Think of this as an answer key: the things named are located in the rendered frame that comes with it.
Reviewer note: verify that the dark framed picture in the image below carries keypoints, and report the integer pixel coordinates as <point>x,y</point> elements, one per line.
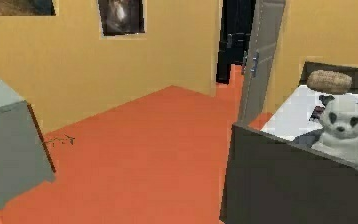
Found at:
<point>122,16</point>

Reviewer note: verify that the grey room door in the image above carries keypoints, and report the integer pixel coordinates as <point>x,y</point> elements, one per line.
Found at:
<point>262,60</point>

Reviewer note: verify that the grey cabinet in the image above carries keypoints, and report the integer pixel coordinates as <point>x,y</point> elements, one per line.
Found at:
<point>13,146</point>

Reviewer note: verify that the tan round pillow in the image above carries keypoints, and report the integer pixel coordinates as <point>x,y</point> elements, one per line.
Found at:
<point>329,81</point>

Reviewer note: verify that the dark brown bed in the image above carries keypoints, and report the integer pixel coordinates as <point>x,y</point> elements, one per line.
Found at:
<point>287,186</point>

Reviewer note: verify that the brown framed picture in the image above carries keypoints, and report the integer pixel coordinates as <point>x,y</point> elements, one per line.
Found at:
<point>20,6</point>

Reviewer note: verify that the thin dry twig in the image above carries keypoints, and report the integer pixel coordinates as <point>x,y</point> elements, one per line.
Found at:
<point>61,140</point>

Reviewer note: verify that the white panda plush toy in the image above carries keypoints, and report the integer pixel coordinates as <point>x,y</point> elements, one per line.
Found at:
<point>342,133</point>

